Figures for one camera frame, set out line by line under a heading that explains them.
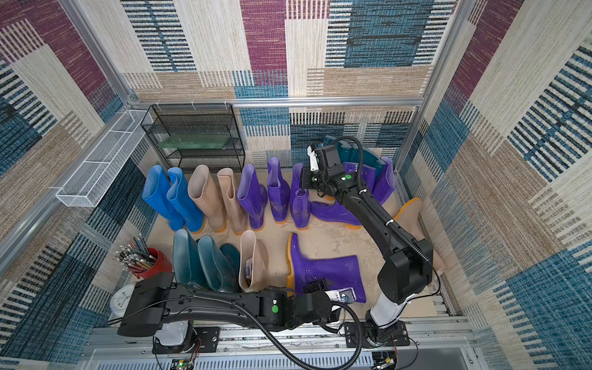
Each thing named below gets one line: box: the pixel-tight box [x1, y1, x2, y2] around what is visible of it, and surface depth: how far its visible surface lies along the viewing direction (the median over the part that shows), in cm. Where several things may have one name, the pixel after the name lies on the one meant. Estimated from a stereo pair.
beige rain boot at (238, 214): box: [216, 168, 249, 236], surface depth 85 cm
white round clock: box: [110, 283, 135, 317], surface depth 81 cm
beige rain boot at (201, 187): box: [187, 164, 226, 232], surface depth 87 cm
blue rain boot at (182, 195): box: [166, 167, 205, 233], surface depth 84 cm
